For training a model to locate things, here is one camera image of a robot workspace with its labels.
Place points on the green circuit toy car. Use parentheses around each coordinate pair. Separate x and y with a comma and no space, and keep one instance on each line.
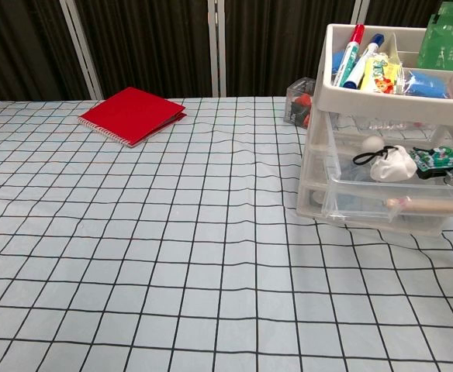
(432,159)

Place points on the white desk organizer tray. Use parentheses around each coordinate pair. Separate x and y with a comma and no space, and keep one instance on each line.
(323,97)

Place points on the black folding screen white frame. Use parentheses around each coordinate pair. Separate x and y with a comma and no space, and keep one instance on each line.
(153,46)

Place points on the blue candy packet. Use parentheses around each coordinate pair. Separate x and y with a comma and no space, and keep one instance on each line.
(424,83)

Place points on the red cap whiteboard marker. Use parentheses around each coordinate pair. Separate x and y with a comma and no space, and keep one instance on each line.
(356,35)

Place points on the clear bag of clips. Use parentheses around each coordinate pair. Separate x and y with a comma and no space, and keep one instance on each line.
(300,102)

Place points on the red spiral notebook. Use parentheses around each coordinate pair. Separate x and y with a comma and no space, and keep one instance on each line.
(133,114)

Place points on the wooden stick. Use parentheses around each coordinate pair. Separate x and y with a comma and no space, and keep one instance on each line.
(432,204)

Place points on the clear plastic drawer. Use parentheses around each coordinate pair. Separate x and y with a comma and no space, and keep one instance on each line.
(366,193)

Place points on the blue cap whiteboard marker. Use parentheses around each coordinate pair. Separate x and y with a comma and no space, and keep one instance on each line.
(366,58)

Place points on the checkered light blue tablecloth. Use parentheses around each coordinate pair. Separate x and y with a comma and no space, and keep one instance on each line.
(172,252)

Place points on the blue eraser block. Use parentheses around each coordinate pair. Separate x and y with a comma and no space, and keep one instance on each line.
(337,62)

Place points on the yellow snack packet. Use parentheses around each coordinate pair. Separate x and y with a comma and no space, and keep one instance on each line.
(381,75)

